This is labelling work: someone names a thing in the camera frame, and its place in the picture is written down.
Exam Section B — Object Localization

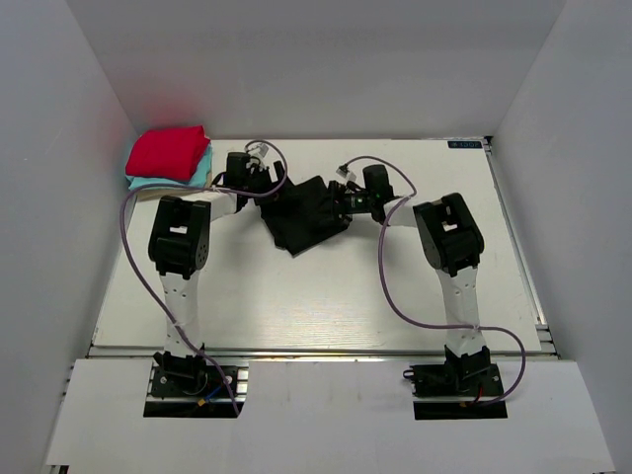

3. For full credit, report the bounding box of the blue table label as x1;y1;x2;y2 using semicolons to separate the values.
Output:
447;140;483;149

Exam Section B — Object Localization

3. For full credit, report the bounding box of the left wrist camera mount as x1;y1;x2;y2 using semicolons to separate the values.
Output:
244;140;269;166

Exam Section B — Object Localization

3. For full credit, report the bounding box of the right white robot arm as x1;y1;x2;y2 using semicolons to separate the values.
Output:
329;164;490;394

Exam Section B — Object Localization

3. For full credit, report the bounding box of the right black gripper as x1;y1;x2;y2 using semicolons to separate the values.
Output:
309;181;375;227

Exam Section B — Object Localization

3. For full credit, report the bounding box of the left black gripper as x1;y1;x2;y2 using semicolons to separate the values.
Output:
243;161;299;205

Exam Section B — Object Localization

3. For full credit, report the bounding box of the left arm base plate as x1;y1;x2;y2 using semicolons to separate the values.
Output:
143;352;246;420

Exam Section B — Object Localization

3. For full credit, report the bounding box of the black t-shirt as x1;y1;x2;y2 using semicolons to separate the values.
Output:
255;176;352;257

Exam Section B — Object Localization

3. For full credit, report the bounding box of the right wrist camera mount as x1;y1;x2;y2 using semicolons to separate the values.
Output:
336;164;356;183

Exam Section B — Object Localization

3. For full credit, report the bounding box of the red folded t-shirt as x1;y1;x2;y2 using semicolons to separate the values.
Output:
124;125;210;182

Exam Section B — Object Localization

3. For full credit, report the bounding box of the teal folded t-shirt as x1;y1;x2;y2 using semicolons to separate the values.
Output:
125;145;212;191

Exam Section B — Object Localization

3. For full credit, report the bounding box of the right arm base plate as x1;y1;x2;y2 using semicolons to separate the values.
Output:
402;363;508;421

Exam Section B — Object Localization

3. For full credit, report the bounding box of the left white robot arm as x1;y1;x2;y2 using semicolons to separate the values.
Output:
148;142;277;358

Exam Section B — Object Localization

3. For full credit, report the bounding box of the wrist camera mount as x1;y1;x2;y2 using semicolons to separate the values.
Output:
244;140;269;166
336;164;356;183

